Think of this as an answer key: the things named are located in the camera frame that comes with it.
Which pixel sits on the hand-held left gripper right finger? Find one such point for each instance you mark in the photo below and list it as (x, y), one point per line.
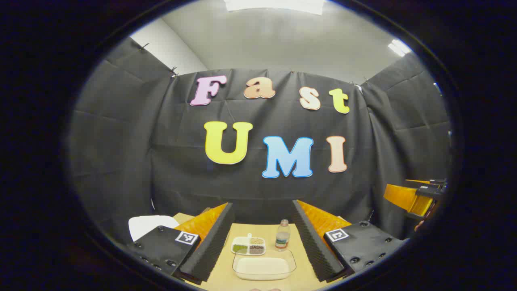
(313, 242)

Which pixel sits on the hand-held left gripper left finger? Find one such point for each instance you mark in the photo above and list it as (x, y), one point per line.
(210, 246)

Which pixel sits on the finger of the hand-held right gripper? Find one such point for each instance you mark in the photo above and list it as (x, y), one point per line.
(418, 181)
(406, 199)

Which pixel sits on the clear tray of white rice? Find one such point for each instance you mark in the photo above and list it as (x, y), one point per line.
(262, 267)

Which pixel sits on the white rice cooker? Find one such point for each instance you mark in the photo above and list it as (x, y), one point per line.
(147, 226)

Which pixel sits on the clear plastic bottle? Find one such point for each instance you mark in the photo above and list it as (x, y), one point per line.
(282, 238)

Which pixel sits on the white divided dish of grains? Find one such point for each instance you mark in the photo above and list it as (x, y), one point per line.
(248, 245)

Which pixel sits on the black backdrop cloth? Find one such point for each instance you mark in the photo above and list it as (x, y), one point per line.
(169, 161)

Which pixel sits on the ceiling light panel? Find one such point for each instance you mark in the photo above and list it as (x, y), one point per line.
(274, 5)
(399, 47)

